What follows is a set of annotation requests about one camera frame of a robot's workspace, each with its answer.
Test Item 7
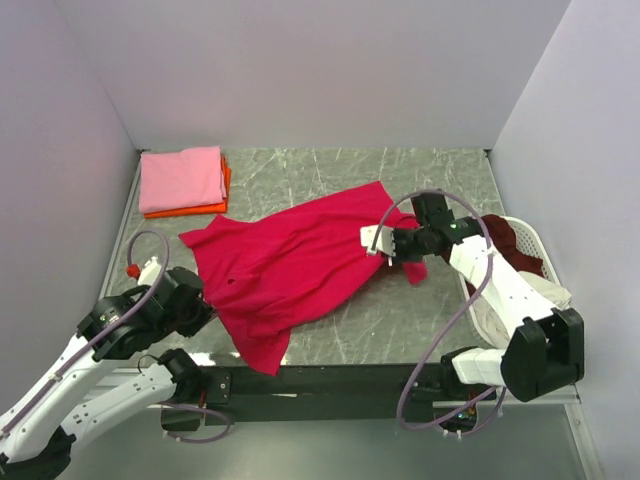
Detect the white laundry basket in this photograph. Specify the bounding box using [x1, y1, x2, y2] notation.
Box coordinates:
[469, 215, 572, 349]

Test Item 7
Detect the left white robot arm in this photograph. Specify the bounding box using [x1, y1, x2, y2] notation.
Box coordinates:
[1, 267, 213, 479]

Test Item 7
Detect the folded pink t-shirt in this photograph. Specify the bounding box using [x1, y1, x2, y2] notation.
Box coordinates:
[139, 147, 222, 214]

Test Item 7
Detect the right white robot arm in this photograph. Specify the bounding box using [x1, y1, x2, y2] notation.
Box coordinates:
[362, 190, 585, 402]

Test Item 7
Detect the folded orange t-shirt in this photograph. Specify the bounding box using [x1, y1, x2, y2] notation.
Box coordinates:
[143, 154, 232, 220]

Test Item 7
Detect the aluminium frame rail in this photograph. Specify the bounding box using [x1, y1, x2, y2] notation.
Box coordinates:
[84, 334, 584, 411]

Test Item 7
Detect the dark maroon t-shirt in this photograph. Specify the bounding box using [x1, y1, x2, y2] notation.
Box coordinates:
[482, 214, 550, 278]

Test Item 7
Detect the cream white t-shirt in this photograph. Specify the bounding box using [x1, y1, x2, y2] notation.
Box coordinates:
[473, 271, 572, 349]

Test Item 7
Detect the crimson red t-shirt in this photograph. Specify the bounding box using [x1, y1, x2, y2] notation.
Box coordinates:
[179, 181, 417, 375]

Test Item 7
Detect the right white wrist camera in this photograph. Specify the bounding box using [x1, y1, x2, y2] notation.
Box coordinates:
[360, 225, 395, 257]

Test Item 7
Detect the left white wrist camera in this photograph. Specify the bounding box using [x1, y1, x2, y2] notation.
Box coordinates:
[126, 256, 161, 286]

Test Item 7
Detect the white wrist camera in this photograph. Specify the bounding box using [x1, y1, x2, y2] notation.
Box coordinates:
[360, 225, 395, 257]
[126, 256, 161, 286]

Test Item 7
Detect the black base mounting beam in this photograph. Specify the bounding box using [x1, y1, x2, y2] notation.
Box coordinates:
[172, 363, 488, 423]

